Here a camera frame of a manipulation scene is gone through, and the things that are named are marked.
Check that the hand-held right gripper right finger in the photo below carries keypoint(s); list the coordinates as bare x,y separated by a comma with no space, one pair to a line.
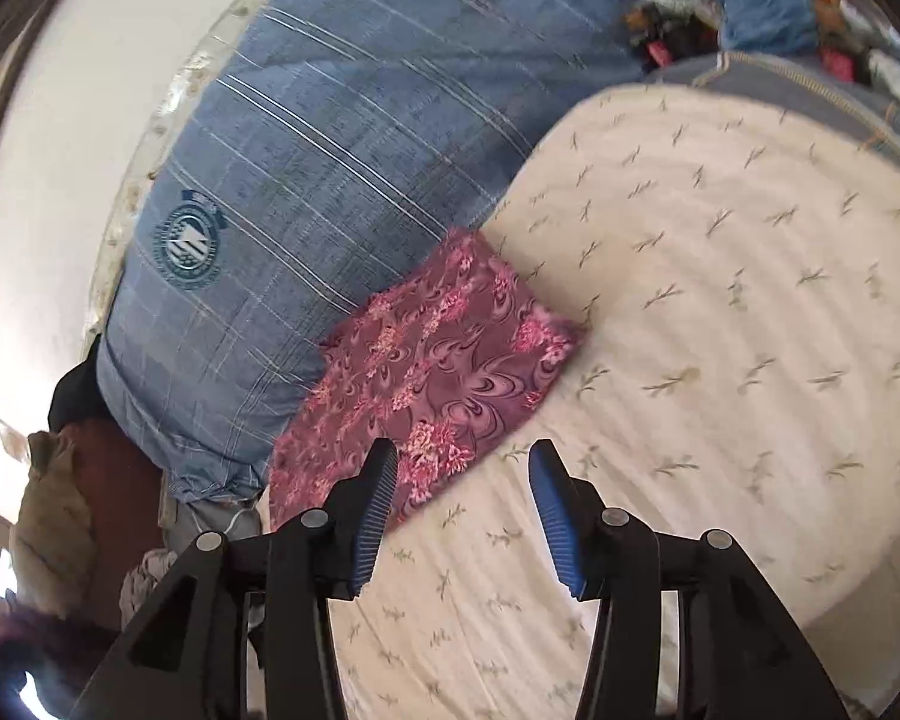
559,517

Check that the grey crumpled cloth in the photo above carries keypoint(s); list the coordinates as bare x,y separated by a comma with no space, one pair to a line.
146,585

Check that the cream leaf print mattress pad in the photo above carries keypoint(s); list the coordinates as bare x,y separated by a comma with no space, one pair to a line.
720,330

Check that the blue plaid pillow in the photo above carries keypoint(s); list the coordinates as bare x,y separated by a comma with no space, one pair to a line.
330,135

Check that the beige cloth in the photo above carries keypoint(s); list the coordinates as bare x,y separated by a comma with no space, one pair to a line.
52,525

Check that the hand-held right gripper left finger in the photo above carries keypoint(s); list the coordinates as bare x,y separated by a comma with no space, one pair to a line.
371,525

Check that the maroon floral shirt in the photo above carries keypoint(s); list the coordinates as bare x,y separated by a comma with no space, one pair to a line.
435,367

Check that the black cloth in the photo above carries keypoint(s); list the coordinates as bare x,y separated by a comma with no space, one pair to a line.
75,390

